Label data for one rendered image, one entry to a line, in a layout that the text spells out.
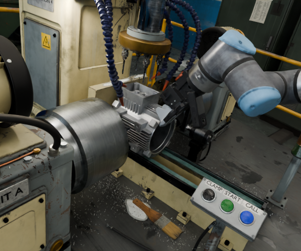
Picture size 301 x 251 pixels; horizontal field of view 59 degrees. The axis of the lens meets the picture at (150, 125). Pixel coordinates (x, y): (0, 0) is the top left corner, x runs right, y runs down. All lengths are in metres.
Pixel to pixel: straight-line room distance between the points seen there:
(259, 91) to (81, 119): 0.44
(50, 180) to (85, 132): 0.16
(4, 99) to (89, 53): 0.55
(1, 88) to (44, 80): 0.58
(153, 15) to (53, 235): 0.69
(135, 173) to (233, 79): 0.56
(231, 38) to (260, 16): 3.46
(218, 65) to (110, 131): 0.33
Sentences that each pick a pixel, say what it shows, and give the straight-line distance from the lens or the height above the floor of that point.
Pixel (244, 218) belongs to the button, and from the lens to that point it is 0.69.
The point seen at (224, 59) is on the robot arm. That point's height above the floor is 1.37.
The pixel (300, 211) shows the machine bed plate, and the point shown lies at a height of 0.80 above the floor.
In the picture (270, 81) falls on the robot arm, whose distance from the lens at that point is 0.70.
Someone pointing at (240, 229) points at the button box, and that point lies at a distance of 0.69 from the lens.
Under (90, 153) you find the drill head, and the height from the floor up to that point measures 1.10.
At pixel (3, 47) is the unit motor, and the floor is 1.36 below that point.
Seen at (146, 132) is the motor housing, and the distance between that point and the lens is 0.92.
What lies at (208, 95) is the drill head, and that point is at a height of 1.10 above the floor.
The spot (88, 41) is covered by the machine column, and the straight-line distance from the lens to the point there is 1.04.
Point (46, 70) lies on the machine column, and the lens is 1.09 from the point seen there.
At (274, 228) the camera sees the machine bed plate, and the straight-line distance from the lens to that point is 1.14.
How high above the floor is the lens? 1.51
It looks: 28 degrees down
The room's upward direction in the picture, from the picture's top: 11 degrees clockwise
